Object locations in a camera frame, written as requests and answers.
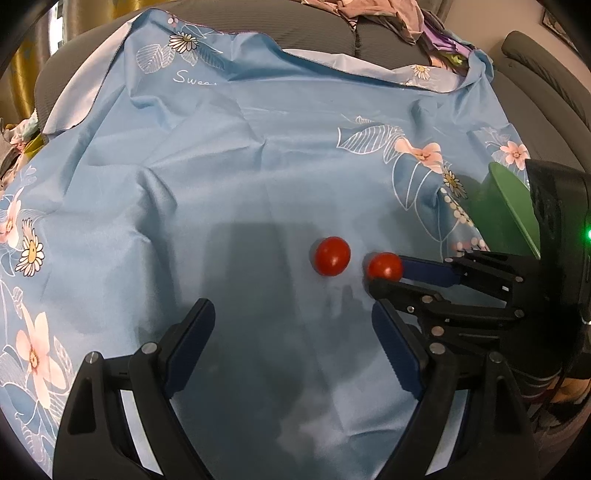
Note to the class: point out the green plate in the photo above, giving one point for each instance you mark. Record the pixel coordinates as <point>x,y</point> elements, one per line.
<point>508,207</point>

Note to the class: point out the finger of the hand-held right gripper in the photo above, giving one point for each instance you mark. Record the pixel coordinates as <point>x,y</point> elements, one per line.
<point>401,290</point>
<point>429,272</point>

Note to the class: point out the pink clothing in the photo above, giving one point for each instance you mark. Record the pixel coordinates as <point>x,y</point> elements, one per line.
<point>392,14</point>

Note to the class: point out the red tomato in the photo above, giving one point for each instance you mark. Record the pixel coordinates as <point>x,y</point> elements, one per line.
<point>332,256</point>
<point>384,266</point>

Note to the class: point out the purple patterned garment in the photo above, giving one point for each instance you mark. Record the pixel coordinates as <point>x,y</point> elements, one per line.
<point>445,46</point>

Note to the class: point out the grey sofa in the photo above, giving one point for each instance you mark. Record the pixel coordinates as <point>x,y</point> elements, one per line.
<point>383,46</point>

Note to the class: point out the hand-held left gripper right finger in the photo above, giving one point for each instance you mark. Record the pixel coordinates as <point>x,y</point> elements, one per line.
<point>397,350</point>

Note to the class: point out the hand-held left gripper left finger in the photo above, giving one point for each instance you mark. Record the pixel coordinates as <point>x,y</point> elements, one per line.
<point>184,350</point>

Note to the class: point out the gold curtain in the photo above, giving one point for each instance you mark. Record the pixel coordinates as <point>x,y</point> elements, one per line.
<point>27,78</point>

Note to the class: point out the floral patterned cloth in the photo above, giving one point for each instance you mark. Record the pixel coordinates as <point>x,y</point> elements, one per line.
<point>18,138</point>

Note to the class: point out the blue floral cloth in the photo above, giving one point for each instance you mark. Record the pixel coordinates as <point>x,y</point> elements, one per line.
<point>231,161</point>

